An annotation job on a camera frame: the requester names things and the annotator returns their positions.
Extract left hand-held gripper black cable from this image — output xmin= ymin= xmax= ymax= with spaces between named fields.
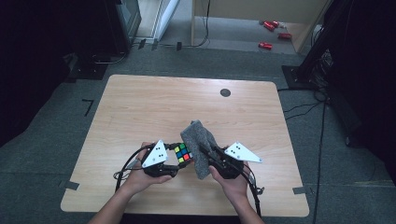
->
xmin=113 ymin=146 xmax=153 ymax=192

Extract person's left hand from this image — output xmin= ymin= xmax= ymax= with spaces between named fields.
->
xmin=123 ymin=141 xmax=174 ymax=196

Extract black hanging cable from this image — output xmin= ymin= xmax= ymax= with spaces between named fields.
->
xmin=162 ymin=0 xmax=211 ymax=49

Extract black angled tape mark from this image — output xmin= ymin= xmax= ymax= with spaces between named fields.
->
xmin=81 ymin=98 xmax=95 ymax=118

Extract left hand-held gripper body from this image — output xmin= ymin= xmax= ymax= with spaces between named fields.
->
xmin=141 ymin=139 xmax=180 ymax=178

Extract white panel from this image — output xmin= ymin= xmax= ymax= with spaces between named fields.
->
xmin=136 ymin=0 xmax=181 ymax=41

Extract black stand base plate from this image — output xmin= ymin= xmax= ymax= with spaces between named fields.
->
xmin=66 ymin=54 xmax=108 ymax=80

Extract long black floor cable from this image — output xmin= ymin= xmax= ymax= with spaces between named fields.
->
xmin=312 ymin=99 xmax=328 ymax=224

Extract black cabinet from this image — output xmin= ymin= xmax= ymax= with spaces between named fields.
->
xmin=106 ymin=0 xmax=143 ymax=54

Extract multicoloured puzzle cube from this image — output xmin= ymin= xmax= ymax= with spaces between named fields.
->
xmin=173 ymin=142 xmax=194 ymax=164

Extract black metal stand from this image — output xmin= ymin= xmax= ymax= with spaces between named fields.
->
xmin=281 ymin=0 xmax=344 ymax=91

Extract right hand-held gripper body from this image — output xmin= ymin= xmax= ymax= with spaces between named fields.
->
xmin=208 ymin=142 xmax=263 ymax=180

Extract person's right hand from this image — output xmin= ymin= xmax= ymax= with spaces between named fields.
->
xmin=208 ymin=161 xmax=250 ymax=205

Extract dark curtain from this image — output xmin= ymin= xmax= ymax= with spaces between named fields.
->
xmin=323 ymin=0 xmax=396 ymax=185
xmin=0 ymin=0 xmax=120 ymax=147

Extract grey cloth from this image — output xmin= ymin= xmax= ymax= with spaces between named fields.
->
xmin=179 ymin=119 xmax=219 ymax=181

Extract right hand-held gripper black cable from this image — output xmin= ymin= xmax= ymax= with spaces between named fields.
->
xmin=239 ymin=164 xmax=265 ymax=217

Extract hand-held gripper black cable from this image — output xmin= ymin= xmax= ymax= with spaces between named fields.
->
xmin=239 ymin=164 xmax=265 ymax=217
xmin=113 ymin=146 xmax=153 ymax=192

